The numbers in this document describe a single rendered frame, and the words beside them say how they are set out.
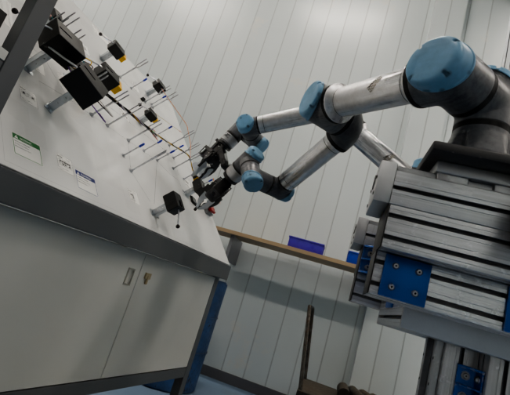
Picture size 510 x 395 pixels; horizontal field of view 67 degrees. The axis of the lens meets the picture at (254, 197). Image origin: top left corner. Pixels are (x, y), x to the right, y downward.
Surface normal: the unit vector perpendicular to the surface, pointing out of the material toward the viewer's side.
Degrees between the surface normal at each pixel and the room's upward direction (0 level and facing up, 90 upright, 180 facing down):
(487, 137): 72
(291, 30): 90
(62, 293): 90
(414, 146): 90
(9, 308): 90
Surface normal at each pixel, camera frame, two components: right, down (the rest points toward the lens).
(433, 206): -0.16, -0.29
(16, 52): 0.90, 0.18
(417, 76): -0.75, -0.36
